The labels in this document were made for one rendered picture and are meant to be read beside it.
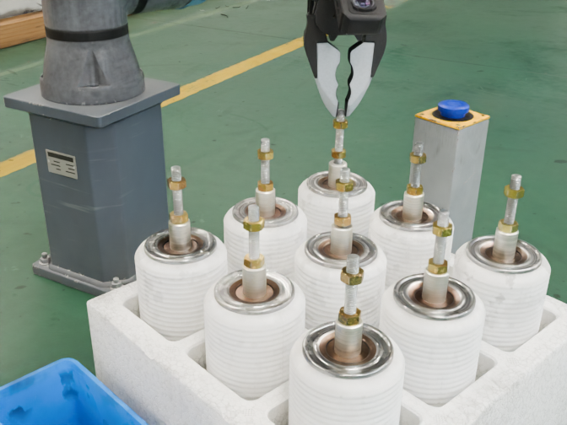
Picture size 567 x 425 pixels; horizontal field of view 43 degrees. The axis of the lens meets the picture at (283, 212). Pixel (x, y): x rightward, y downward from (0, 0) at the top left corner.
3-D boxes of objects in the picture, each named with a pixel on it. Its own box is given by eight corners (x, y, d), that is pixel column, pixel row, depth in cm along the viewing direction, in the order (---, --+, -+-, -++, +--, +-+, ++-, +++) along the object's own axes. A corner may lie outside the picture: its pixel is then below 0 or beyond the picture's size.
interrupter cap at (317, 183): (359, 173, 93) (359, 169, 93) (374, 198, 87) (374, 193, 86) (301, 176, 92) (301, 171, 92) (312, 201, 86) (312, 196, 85)
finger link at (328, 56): (331, 104, 89) (337, 29, 85) (338, 120, 84) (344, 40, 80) (305, 104, 89) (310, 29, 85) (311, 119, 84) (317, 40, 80)
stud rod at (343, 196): (336, 234, 74) (339, 166, 71) (346, 234, 74) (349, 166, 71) (337, 239, 73) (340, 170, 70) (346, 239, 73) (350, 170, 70)
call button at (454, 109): (430, 118, 94) (432, 103, 94) (448, 111, 97) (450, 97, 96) (456, 126, 92) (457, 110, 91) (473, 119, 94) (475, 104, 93)
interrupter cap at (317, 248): (289, 256, 74) (289, 250, 73) (330, 229, 79) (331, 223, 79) (352, 280, 70) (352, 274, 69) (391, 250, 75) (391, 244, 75)
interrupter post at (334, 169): (343, 182, 91) (345, 158, 89) (348, 190, 88) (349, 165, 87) (325, 183, 90) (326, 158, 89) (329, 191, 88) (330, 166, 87)
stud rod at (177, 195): (186, 232, 75) (181, 165, 71) (183, 237, 74) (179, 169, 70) (176, 231, 75) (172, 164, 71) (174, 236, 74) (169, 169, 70)
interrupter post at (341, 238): (324, 254, 74) (326, 225, 73) (337, 244, 76) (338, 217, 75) (343, 261, 73) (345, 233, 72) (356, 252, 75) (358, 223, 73)
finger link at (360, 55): (363, 102, 90) (364, 28, 86) (372, 118, 84) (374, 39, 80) (337, 104, 90) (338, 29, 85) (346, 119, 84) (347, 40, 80)
